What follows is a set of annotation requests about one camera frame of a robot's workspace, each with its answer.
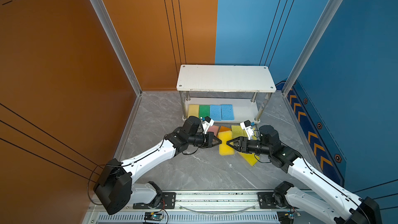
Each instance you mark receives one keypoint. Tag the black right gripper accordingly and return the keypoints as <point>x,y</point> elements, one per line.
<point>243,144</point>

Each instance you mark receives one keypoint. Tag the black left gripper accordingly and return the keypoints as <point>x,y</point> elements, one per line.
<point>209,136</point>

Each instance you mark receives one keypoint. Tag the blue sponge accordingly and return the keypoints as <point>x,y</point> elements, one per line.
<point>227,113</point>
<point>215,112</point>

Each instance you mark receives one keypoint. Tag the green sponge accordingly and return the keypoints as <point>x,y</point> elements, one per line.
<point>204,111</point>

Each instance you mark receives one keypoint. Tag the pale yellow sponge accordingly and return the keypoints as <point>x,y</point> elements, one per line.
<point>193,110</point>

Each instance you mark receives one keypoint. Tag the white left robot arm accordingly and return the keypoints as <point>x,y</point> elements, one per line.
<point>117,184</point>

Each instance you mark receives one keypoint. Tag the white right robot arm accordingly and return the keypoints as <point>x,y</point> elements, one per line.
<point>333,204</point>

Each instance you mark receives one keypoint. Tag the white two-tier shelf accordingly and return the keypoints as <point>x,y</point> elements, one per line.
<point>256,80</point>

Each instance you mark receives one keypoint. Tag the lime porous sponge left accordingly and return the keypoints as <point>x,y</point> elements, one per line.
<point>237,131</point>

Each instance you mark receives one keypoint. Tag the lime porous sponge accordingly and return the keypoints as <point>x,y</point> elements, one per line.
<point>237,131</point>
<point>253,136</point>

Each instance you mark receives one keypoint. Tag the pink sponge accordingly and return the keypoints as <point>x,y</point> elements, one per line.
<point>214,129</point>

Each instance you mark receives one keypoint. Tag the bright yellow sponge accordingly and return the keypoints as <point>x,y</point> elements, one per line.
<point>249,158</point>

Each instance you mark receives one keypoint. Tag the lime porous sponge right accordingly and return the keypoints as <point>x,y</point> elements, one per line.
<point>253,136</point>

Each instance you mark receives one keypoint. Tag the orange sponge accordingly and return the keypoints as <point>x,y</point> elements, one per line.
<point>224,129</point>

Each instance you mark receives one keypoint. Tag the green circuit board right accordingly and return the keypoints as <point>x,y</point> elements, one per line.
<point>288,217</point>

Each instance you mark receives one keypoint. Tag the green circuit board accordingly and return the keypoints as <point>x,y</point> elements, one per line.
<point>152,217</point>
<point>288,217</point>

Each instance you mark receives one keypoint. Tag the green circuit board left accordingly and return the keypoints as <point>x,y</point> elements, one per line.
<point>152,217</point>

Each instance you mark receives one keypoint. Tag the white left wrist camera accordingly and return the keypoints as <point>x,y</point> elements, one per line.
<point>205,124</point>

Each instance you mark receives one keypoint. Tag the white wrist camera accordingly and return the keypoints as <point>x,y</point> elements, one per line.
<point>246,124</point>
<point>205,124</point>

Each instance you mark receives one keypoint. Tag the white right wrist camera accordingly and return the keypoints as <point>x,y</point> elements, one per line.
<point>246,124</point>

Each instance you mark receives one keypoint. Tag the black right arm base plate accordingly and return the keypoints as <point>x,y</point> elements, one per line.
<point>273,200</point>

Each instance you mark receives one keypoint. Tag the aluminium front rail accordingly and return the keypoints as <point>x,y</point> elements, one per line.
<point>203,207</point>

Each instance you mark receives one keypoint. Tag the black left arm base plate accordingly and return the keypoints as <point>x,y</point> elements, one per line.
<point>164,201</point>

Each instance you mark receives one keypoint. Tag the aluminium corner post right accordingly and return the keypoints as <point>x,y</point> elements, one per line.
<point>323,22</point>

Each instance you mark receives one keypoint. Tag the aluminium corner post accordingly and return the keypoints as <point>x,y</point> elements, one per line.
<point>323,22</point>
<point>109,28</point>

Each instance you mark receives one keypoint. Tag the aluminium corner post left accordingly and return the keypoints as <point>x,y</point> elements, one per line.
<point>109,28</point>

